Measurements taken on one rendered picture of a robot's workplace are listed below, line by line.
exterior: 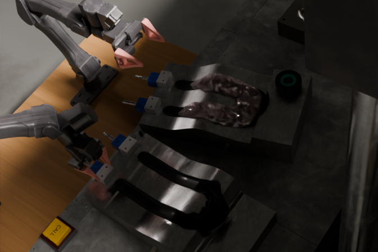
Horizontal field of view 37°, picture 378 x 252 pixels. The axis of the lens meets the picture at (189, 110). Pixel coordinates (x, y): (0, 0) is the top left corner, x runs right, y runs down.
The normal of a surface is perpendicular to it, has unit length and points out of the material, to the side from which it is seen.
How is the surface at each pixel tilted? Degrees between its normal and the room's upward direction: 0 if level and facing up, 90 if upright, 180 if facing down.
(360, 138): 90
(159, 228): 27
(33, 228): 0
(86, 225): 0
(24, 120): 20
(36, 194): 0
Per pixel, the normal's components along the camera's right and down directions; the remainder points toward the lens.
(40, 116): 0.15, -0.66
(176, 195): -0.53, -0.69
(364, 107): -0.67, 0.67
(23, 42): -0.18, -0.57
